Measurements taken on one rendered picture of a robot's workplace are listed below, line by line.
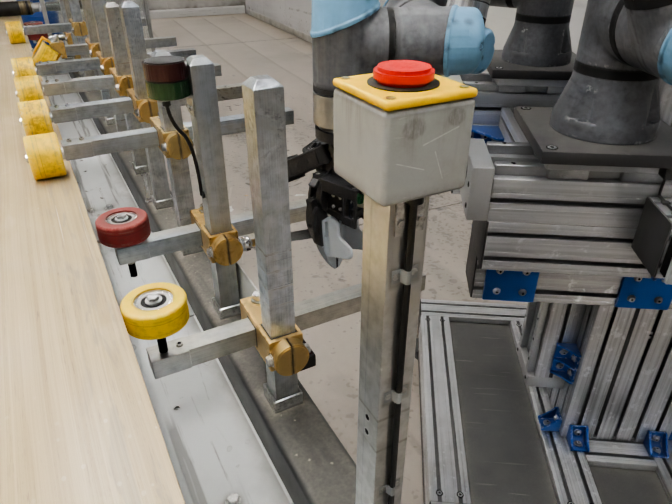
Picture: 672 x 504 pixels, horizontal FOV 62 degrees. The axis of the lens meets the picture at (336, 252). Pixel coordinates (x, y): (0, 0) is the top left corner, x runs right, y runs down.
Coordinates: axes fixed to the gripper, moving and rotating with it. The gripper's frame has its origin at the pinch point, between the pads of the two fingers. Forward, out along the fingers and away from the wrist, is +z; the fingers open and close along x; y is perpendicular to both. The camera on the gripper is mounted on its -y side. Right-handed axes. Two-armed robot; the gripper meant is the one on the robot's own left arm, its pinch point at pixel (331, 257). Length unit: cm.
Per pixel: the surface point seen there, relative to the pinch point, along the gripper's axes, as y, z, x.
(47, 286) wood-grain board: -22.2, -0.6, -30.9
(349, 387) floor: -40, 90, 52
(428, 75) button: 26.7, -33.4, -20.1
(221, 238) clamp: -20.2, 2.5, -4.4
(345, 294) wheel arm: 0.9, 7.1, 2.1
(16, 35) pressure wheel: -196, -4, 36
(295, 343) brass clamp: 4.2, 6.2, -11.8
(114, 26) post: -92, -19, 22
